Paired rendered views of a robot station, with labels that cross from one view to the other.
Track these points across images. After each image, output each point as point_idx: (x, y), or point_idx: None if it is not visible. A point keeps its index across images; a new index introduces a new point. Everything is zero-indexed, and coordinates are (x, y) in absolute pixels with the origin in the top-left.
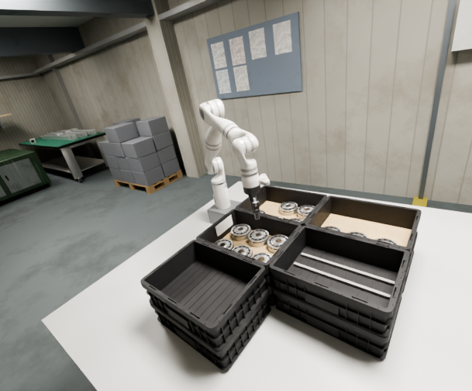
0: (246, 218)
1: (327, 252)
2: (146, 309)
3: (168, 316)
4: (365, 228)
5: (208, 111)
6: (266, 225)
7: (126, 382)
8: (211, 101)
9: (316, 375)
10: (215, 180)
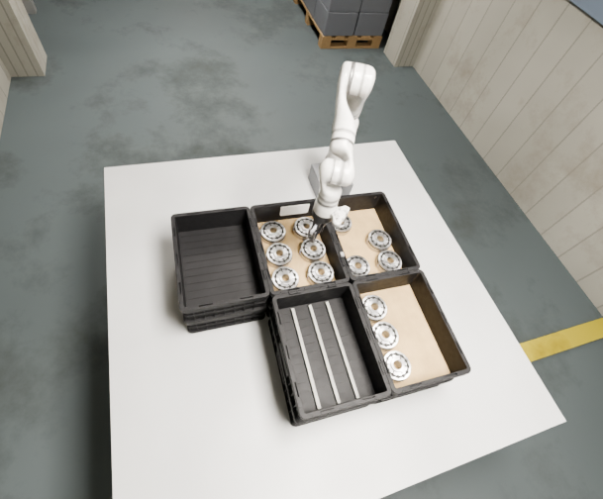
0: None
1: (350, 321)
2: None
3: None
4: (414, 331)
5: (343, 84)
6: (329, 245)
7: (126, 278)
8: (360, 68)
9: (242, 391)
10: None
